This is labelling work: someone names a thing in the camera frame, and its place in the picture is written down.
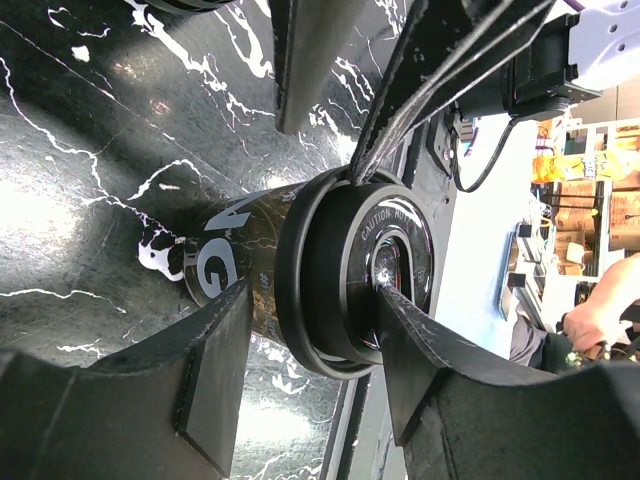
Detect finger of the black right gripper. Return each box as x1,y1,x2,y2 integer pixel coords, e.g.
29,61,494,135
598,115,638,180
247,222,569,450
268,0,366,134
349,1,553,186

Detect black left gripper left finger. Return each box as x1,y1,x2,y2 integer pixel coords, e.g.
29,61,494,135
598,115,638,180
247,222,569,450
1,281,253,479

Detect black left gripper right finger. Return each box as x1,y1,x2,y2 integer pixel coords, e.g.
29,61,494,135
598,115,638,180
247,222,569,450
377,286,639,479

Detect black paper coffee cup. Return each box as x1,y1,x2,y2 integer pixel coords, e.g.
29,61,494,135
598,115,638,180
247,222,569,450
183,183,305,345

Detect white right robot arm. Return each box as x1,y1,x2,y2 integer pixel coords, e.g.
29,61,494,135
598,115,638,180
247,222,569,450
269,1,639,185

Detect person's hand in background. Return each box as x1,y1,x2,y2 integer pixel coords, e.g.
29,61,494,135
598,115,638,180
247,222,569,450
563,253,639,359

